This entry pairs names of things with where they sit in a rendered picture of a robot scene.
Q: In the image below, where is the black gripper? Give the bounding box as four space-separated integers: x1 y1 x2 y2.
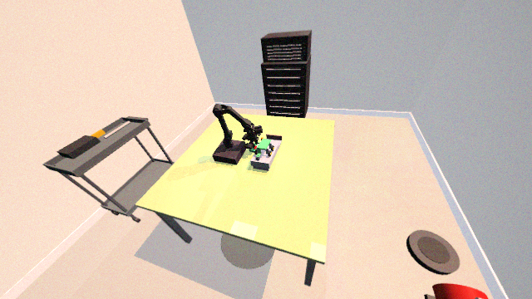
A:
244 133 261 150

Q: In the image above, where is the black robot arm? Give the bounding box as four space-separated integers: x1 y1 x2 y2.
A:
212 104 263 149

